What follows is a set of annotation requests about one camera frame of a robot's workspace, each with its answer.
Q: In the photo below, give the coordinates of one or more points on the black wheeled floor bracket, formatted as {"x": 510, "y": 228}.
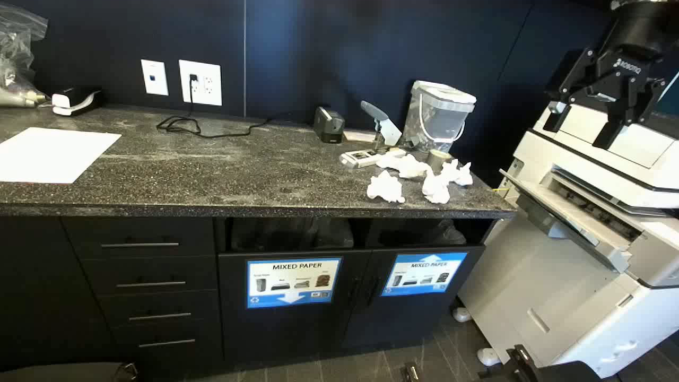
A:
{"x": 521, "y": 363}

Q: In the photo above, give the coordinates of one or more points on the clear bucket with white lid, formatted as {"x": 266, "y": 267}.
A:
{"x": 438, "y": 113}

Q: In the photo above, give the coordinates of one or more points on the blue label with down arrow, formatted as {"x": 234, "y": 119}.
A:
{"x": 293, "y": 283}

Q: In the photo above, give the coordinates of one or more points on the white power outlet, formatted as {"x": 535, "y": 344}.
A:
{"x": 206, "y": 85}

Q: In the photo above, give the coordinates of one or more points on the black pencil sharpener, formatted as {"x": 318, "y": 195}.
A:
{"x": 330, "y": 127}

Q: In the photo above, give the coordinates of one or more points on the white printer caster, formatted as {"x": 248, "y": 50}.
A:
{"x": 488, "y": 357}
{"x": 462, "y": 315}

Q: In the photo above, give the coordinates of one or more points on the white and black stapler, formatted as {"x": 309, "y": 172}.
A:
{"x": 66, "y": 103}

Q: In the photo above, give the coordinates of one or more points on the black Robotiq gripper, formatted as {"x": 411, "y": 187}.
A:
{"x": 626, "y": 67}

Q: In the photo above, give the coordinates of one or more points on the flat white paper sheet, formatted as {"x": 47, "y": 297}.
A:
{"x": 53, "y": 155}

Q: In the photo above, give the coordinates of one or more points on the white paper ball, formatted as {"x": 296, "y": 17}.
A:
{"x": 436, "y": 189}
{"x": 384, "y": 187}
{"x": 460, "y": 172}

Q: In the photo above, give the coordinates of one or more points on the blue label with up arrow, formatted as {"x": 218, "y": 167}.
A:
{"x": 425, "y": 275}

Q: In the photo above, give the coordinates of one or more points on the black bin door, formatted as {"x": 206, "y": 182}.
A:
{"x": 411, "y": 322}
{"x": 284, "y": 330}

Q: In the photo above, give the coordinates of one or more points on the teal screen panel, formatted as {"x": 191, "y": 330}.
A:
{"x": 668, "y": 107}

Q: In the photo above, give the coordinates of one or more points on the black cabinet door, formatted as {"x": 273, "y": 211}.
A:
{"x": 32, "y": 290}

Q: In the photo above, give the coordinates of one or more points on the large white paper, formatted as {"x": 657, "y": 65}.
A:
{"x": 406, "y": 167}

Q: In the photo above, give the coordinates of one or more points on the white wall plate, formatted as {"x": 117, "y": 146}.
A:
{"x": 153, "y": 77}

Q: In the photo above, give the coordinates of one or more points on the large white office printer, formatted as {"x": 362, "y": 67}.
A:
{"x": 565, "y": 283}

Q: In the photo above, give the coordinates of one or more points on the small dark floor object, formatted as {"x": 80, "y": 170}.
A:
{"x": 411, "y": 372}

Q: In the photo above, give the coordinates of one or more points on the clear plastic bag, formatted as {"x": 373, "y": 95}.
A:
{"x": 18, "y": 43}

